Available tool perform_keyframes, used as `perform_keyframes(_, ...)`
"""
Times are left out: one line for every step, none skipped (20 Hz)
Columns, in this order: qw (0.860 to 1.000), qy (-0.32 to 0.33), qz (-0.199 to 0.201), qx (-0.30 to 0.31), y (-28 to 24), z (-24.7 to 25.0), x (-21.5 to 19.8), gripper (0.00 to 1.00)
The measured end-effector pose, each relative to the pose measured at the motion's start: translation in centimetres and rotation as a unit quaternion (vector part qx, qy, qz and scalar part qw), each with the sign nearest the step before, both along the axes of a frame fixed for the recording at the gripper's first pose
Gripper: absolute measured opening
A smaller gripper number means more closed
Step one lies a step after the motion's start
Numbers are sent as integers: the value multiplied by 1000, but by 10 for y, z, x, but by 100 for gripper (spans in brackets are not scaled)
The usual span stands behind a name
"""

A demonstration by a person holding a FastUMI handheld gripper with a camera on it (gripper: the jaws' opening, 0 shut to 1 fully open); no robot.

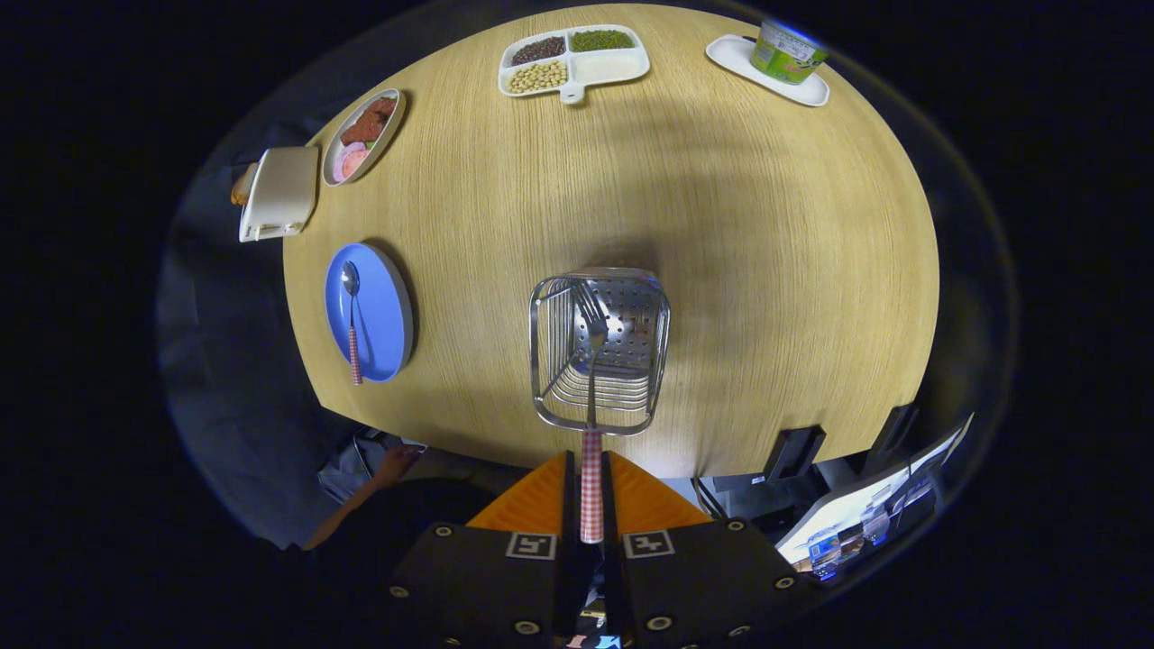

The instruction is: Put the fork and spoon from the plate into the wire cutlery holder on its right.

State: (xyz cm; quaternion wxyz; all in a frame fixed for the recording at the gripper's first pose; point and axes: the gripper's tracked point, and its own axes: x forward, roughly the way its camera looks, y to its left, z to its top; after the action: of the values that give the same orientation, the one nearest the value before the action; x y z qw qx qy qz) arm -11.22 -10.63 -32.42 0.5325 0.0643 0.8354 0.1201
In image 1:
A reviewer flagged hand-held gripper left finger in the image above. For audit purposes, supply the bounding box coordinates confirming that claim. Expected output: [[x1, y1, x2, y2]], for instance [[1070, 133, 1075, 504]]
[[386, 449, 582, 649]]

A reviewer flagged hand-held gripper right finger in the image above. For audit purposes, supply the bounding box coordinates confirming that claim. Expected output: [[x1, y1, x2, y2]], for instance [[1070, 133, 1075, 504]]
[[600, 449, 821, 649]]

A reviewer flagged fork with red checked handle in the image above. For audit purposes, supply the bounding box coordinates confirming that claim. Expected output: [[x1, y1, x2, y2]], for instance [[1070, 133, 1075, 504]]
[[571, 279, 612, 546]]

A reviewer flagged spoon with red checked handle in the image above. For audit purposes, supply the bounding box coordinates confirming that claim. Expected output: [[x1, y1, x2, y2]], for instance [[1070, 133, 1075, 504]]
[[341, 261, 363, 387]]

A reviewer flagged black upright stand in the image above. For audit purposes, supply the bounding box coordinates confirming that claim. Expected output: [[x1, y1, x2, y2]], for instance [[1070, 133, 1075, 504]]
[[765, 425, 827, 483], [861, 403, 920, 477]]

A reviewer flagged bright white screen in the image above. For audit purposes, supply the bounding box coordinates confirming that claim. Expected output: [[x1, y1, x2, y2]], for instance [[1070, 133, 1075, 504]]
[[775, 413, 976, 578]]

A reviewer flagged metal cutlery basket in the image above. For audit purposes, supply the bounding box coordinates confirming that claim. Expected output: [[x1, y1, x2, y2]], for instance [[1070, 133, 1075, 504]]
[[529, 267, 672, 437]]

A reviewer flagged blue round plate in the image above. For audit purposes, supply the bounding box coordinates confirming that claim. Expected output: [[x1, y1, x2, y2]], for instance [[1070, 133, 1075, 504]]
[[325, 242, 416, 384]]

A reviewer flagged white toaster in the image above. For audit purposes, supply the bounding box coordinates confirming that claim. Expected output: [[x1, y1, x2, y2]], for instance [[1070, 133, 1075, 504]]
[[238, 146, 321, 244]]

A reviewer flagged grey food plate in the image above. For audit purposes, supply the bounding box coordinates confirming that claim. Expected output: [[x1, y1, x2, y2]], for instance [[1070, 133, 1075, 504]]
[[321, 87, 408, 187]]

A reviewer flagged brown meat steak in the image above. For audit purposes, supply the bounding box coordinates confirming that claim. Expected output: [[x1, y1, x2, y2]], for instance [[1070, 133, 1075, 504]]
[[341, 97, 398, 147]]

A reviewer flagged yellow soybeans portion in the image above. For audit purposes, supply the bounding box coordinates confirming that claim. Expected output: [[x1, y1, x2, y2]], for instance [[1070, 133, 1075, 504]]
[[508, 61, 569, 94]]

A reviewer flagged white divided tray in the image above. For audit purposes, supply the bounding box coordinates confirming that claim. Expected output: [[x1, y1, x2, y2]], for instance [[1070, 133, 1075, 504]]
[[498, 24, 652, 105]]

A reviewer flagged white saucer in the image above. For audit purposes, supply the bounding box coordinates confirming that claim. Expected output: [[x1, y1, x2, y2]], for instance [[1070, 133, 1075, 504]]
[[705, 34, 830, 107]]

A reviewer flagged green labelled metal bottle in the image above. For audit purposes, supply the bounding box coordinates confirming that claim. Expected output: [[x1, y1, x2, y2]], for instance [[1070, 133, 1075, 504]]
[[751, 20, 829, 86]]

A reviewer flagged red beans portion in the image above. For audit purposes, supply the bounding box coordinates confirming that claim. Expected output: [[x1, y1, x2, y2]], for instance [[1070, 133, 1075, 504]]
[[512, 36, 566, 66]]

